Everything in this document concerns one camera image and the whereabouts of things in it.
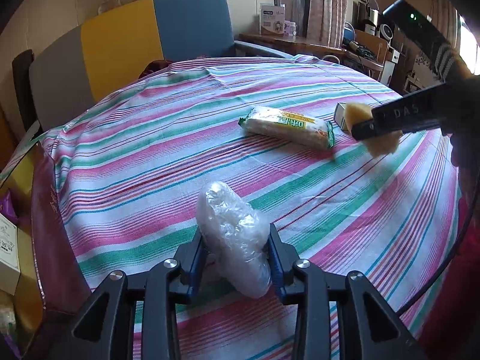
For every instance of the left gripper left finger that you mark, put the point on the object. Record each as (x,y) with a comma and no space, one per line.
(192,265)

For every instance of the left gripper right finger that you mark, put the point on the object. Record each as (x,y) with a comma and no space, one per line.
(281,259)

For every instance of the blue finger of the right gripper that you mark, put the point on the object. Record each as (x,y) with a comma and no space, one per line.
(422,110)

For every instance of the large yellow sponge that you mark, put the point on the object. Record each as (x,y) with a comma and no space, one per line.
(362,127)

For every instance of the large white cardboard box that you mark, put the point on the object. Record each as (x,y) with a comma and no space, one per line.
(9,259)

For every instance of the small green white box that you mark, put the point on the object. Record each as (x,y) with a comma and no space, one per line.
(341,116)

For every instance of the striped bed sheet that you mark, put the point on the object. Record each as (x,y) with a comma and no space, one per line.
(129,170)

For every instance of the Weidan cracker pack far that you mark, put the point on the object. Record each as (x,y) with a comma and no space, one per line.
(291,126)

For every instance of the wooden side table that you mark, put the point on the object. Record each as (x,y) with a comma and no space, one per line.
(293,45)

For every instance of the striped curtain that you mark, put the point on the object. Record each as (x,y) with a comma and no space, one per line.
(324,21)

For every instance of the white product box on table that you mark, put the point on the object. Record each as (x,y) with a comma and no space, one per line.
(271,19)

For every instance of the dark red garment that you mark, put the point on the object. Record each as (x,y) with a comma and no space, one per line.
(155,66)

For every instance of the grey yellow blue armchair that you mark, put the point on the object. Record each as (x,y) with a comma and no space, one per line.
(111,50)

